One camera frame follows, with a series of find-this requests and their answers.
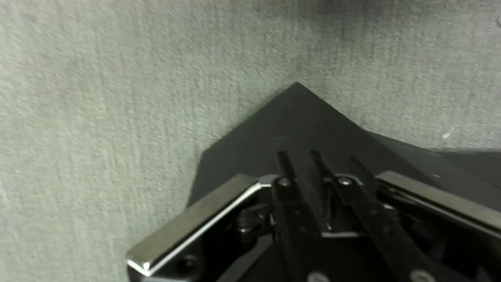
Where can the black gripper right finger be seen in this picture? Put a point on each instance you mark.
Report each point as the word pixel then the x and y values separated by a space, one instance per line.
pixel 376 230

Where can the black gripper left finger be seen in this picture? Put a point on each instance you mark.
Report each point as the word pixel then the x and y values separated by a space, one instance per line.
pixel 297 230

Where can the black ajar cabinet door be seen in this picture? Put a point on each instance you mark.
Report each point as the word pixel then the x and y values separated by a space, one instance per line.
pixel 291 126

